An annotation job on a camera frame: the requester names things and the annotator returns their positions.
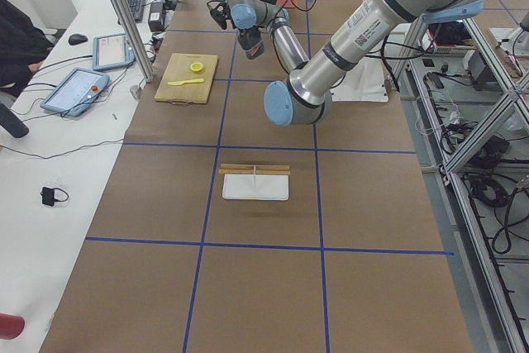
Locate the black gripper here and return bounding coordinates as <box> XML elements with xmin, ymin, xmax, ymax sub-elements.
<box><xmin>237</xmin><ymin>26</ymin><xmax>262</xmax><ymax>52</ymax></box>

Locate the yellow lemon slice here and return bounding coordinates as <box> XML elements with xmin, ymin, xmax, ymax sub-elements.
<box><xmin>189</xmin><ymin>62</ymin><xmax>204</xmax><ymax>73</ymax></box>

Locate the yellow plastic knife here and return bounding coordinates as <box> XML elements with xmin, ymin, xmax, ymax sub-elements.
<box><xmin>167</xmin><ymin>78</ymin><xmax>205</xmax><ymax>87</ymax></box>

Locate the wooden cutting board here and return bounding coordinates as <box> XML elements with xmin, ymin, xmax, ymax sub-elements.
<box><xmin>155</xmin><ymin>53</ymin><xmax>218</xmax><ymax>104</ymax></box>

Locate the black power adapter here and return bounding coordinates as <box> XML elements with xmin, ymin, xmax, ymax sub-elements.
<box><xmin>148</xmin><ymin>1</ymin><xmax>166</xmax><ymax>32</ymax></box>

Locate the black keyboard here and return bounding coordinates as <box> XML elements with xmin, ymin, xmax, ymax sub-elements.
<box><xmin>122</xmin><ymin>0</ymin><xmax>148</xmax><ymax>23</ymax></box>

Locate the wooden rack bar near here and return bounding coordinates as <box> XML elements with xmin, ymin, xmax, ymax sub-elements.
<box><xmin>218</xmin><ymin>169</ymin><xmax>291</xmax><ymax>176</ymax></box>

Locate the upper blue teach pendant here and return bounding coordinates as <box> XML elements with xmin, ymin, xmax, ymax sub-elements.
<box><xmin>93</xmin><ymin>33</ymin><xmax>136</xmax><ymax>72</ymax></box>

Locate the blue teach pendant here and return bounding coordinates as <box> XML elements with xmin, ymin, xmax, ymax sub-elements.
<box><xmin>41</xmin><ymin>68</ymin><xmax>110</xmax><ymax>117</ymax></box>
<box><xmin>93</xmin><ymin>33</ymin><xmax>136</xmax><ymax>72</ymax></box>

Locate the white rectangular tray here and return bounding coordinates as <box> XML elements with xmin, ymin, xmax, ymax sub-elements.
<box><xmin>222</xmin><ymin>174</ymin><xmax>289</xmax><ymax>201</ymax></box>

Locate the black computer mouse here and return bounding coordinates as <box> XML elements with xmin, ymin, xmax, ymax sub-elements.
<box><xmin>68</xmin><ymin>34</ymin><xmax>88</xmax><ymax>45</ymax></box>

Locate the lower blue teach pendant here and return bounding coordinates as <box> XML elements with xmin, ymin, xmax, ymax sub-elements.
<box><xmin>41</xmin><ymin>68</ymin><xmax>110</xmax><ymax>117</ymax></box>

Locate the small black clip device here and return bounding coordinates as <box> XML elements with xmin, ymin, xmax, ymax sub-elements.
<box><xmin>41</xmin><ymin>187</ymin><xmax>69</xmax><ymax>207</ymax></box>

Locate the red cylinder bottle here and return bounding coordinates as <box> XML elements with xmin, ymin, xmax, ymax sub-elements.
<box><xmin>0</xmin><ymin>313</ymin><xmax>26</xmax><ymax>340</ymax></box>

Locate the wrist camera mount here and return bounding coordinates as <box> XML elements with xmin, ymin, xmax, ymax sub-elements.
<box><xmin>206</xmin><ymin>0</ymin><xmax>231</xmax><ymax>30</ymax></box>

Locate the aluminium frame post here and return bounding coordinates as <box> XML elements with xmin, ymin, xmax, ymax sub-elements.
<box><xmin>110</xmin><ymin>0</ymin><xmax>155</xmax><ymax>83</ymax></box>

